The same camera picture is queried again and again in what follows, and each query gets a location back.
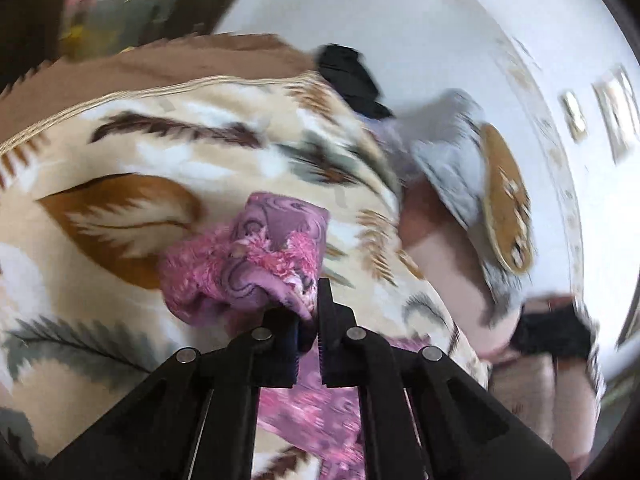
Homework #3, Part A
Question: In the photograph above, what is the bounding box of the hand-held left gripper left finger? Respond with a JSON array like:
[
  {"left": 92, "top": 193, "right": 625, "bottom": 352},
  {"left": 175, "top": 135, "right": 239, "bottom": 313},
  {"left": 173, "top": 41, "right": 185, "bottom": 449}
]
[{"left": 47, "top": 307, "right": 303, "bottom": 480}]

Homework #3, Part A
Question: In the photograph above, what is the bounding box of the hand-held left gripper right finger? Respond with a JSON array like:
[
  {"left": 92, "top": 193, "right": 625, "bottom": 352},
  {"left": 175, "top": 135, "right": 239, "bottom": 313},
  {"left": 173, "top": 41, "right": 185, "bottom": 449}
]
[{"left": 316, "top": 276, "right": 572, "bottom": 480}]

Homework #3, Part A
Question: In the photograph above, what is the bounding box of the purple floral garment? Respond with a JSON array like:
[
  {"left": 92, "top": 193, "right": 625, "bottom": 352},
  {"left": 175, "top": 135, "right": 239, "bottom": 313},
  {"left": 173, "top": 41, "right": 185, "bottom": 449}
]
[{"left": 159, "top": 191, "right": 436, "bottom": 480}]

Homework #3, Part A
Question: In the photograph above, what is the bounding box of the pink bolster pillow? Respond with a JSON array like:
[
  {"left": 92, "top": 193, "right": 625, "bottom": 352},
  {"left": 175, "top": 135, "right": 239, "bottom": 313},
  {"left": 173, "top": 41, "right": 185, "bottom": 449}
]
[{"left": 399, "top": 180, "right": 522, "bottom": 362}]

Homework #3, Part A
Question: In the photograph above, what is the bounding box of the beige striped cushion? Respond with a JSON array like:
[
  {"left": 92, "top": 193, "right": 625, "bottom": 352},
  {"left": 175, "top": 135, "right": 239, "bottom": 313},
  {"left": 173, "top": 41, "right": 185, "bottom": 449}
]
[{"left": 487, "top": 354, "right": 603, "bottom": 468}]

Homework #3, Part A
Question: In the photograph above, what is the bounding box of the cream leaf-print blanket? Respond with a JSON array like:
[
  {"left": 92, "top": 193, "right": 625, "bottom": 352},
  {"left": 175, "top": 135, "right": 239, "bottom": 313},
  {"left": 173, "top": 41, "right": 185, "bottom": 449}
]
[{"left": 0, "top": 72, "right": 493, "bottom": 480}]

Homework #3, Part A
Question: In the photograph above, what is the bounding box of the large black cloth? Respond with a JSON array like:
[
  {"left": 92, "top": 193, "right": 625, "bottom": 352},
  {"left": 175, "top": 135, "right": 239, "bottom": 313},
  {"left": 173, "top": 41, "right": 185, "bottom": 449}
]
[{"left": 509, "top": 301, "right": 597, "bottom": 362}]

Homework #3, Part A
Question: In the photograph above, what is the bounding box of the grey pillow with brown patch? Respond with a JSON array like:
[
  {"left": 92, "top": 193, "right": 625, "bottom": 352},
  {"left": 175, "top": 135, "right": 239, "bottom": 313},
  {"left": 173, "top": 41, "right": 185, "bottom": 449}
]
[{"left": 409, "top": 88, "right": 532, "bottom": 328}]

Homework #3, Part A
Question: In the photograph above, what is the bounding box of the brown embroidered cushion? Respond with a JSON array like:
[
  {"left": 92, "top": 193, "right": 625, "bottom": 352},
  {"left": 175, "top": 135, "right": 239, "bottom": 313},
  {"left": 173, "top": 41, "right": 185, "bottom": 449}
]
[{"left": 476, "top": 122, "right": 537, "bottom": 277}]

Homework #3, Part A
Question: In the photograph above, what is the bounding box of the small black cloth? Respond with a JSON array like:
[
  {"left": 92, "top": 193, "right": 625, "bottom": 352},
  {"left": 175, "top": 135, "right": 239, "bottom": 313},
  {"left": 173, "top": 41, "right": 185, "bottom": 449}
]
[{"left": 316, "top": 44, "right": 397, "bottom": 121}]

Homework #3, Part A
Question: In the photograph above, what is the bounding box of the brown bed sheet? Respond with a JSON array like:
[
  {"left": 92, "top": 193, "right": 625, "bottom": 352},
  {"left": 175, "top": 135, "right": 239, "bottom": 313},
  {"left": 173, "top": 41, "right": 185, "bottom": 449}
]
[{"left": 0, "top": 32, "right": 321, "bottom": 133}]

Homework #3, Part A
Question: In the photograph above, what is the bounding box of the white ornate headboard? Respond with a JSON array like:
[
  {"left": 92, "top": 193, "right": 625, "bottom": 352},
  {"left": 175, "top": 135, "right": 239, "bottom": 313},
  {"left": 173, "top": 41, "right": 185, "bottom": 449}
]
[{"left": 214, "top": 0, "right": 640, "bottom": 411}]

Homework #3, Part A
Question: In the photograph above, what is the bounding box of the glass door cabinet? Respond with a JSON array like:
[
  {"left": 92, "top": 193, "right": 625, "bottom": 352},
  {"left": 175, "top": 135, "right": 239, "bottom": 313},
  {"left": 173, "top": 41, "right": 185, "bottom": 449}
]
[{"left": 57, "top": 0, "right": 193, "bottom": 57}]

